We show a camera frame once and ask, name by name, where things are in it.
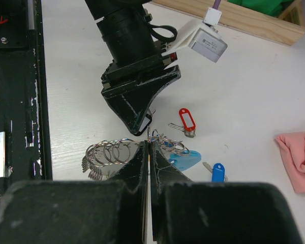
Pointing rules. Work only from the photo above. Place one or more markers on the green shirt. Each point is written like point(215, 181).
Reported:
point(274, 8)

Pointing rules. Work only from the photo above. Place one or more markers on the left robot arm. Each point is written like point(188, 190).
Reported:
point(126, 29)

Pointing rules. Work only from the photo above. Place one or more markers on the keyring holder with blue handle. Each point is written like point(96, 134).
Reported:
point(103, 159)

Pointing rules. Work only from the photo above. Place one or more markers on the pink cloth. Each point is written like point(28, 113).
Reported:
point(292, 150)

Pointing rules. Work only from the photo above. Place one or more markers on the red tagged key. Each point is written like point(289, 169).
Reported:
point(188, 125)

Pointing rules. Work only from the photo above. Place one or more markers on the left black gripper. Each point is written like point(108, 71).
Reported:
point(146, 77)

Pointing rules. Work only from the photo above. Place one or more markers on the wooden tray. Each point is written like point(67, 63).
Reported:
point(286, 32)

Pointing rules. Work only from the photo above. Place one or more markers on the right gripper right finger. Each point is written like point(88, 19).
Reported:
point(184, 211)

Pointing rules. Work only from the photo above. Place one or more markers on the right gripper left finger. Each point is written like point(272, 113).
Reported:
point(110, 211)

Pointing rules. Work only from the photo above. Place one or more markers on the black tagged key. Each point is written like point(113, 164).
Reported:
point(146, 122)

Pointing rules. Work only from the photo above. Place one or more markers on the blue tagged key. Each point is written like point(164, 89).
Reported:
point(217, 172)

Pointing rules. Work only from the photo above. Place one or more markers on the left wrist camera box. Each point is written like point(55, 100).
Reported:
point(199, 37)

